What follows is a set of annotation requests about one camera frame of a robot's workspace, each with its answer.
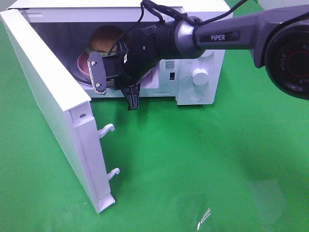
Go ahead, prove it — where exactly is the round door release button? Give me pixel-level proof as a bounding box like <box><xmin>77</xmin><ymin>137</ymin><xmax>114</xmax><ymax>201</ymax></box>
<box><xmin>189</xmin><ymin>90</ymin><xmax>204</xmax><ymax>102</ymax></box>

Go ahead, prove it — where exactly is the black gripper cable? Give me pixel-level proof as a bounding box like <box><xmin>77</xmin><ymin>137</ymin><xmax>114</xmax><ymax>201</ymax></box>
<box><xmin>107</xmin><ymin>0</ymin><xmax>249</xmax><ymax>55</ymax></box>

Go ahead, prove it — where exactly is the burger with lettuce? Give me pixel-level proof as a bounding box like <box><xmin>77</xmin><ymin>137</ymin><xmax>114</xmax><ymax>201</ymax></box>
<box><xmin>85</xmin><ymin>25</ymin><xmax>124</xmax><ymax>57</ymax></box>

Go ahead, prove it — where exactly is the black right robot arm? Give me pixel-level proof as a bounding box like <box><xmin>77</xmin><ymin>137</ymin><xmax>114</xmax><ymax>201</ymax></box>
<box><xmin>102</xmin><ymin>0</ymin><xmax>309</xmax><ymax>109</ymax></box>

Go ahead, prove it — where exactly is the pink round plate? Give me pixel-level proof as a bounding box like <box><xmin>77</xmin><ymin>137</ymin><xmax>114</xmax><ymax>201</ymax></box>
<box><xmin>76</xmin><ymin>52</ymin><xmax>155</xmax><ymax>89</ymax></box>

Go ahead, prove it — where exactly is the white microwave knob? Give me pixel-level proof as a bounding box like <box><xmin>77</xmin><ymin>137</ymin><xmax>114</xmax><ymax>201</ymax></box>
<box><xmin>192</xmin><ymin>68</ymin><xmax>209</xmax><ymax>86</ymax></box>

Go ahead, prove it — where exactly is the clear plastic film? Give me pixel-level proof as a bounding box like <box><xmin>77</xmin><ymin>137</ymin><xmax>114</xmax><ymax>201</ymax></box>
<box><xmin>175</xmin><ymin>192</ymin><xmax>214</xmax><ymax>232</ymax></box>

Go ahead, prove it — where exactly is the white microwave oven body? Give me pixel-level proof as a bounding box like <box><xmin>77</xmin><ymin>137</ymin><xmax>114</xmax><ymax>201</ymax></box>
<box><xmin>1</xmin><ymin>0</ymin><xmax>225</xmax><ymax>105</ymax></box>

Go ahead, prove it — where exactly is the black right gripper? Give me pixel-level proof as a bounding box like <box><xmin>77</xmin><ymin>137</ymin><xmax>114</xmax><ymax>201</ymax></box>
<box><xmin>103</xmin><ymin>25</ymin><xmax>166</xmax><ymax>110</ymax></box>

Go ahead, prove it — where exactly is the white microwave door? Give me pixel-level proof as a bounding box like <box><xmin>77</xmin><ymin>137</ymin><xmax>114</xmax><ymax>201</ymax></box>
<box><xmin>0</xmin><ymin>9</ymin><xmax>120</xmax><ymax>212</ymax></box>

